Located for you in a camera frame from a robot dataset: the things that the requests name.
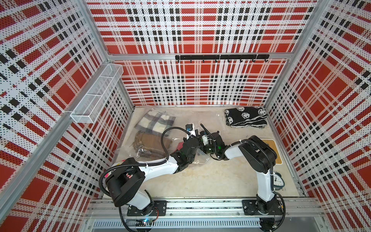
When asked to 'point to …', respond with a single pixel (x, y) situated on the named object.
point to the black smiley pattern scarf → (246, 116)
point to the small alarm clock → (278, 181)
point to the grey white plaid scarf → (156, 121)
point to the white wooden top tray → (272, 143)
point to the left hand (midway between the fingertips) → (200, 130)
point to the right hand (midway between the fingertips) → (194, 148)
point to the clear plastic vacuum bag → (208, 119)
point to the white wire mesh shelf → (89, 108)
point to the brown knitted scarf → (148, 144)
